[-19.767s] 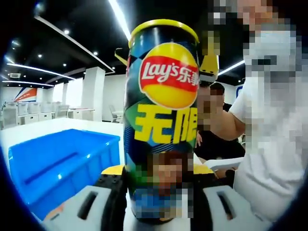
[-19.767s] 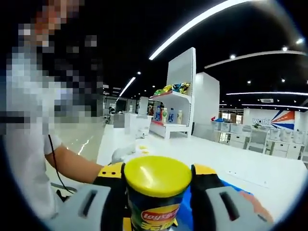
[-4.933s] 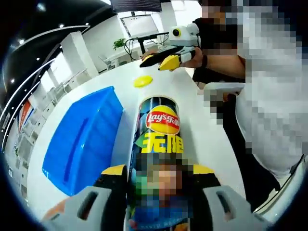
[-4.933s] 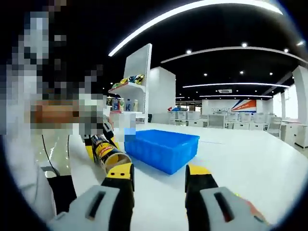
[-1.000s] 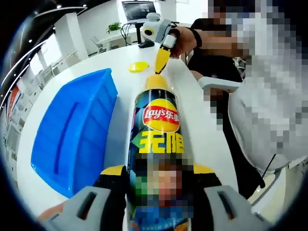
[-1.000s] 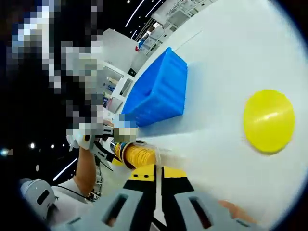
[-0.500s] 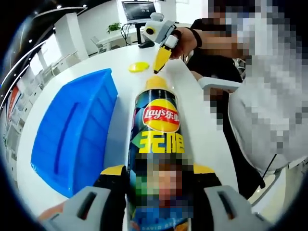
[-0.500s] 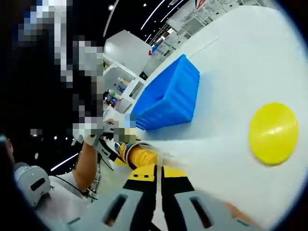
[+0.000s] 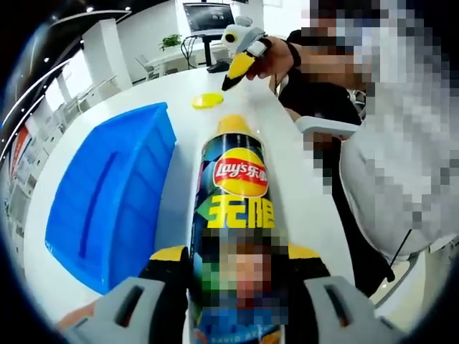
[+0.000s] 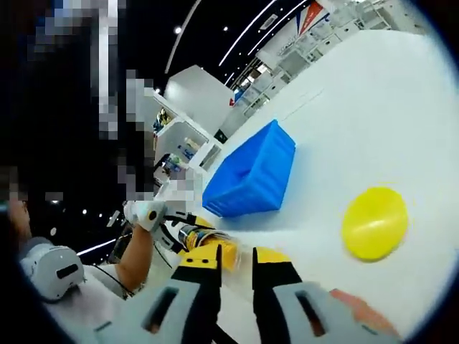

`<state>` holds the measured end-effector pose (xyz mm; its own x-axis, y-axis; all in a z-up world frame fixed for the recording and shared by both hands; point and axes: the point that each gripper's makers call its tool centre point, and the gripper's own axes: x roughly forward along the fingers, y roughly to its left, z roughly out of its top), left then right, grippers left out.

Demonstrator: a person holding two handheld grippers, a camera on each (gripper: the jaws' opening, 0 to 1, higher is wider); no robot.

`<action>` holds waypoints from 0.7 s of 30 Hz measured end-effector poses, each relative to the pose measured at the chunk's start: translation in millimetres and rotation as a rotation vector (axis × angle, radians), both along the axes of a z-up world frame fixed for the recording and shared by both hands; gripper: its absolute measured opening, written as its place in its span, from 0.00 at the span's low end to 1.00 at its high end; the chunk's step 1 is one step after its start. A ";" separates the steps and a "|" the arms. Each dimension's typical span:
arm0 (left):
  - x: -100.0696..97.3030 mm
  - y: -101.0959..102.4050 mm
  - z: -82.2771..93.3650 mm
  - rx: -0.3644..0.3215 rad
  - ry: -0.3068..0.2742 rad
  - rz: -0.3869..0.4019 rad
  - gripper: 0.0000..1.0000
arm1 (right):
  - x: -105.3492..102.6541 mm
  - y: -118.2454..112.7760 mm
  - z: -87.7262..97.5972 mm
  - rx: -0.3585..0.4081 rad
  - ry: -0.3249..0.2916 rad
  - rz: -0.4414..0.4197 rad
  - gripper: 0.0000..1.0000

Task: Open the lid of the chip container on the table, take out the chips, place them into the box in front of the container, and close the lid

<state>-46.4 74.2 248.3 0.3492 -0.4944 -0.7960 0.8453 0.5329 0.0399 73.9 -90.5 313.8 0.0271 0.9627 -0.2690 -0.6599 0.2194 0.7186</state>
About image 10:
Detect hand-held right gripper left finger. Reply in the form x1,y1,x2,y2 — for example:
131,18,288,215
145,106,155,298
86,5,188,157
84,245,225,344

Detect green printed chip container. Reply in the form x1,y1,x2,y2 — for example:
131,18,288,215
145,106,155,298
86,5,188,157
177,224,238,252

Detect pile of snack bags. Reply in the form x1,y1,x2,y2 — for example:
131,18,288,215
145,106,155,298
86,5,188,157
153,108,172,130

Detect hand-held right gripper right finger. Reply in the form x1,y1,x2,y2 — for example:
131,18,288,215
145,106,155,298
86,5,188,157
252,247,402,344

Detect row of drink bottles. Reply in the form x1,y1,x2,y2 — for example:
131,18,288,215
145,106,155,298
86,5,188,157
163,137,202,173

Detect yellow plastic container lid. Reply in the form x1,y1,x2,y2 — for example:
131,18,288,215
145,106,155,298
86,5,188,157
341,186,410,261

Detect long ceiling light strip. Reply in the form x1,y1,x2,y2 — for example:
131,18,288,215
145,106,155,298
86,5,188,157
164,0,202,75

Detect rows of white office desks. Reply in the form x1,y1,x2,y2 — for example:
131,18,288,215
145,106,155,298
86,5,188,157
229,0,433,116

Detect white square pillar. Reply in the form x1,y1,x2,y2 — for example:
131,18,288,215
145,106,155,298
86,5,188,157
166,64,235,136

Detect black cable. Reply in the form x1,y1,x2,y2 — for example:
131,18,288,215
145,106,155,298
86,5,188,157
153,242,179,270
92,264,136,299

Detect blue plastic box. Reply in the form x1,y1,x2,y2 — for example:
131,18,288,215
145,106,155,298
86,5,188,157
202,119,298,219

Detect white chest-worn device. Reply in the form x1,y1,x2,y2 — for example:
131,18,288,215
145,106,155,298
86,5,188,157
19,243,87,302

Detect white display shelf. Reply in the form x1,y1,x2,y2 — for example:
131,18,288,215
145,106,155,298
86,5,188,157
152,89,226,196

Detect orange and blue wall banner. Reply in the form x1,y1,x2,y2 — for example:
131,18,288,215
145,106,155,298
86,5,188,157
295,0,331,37

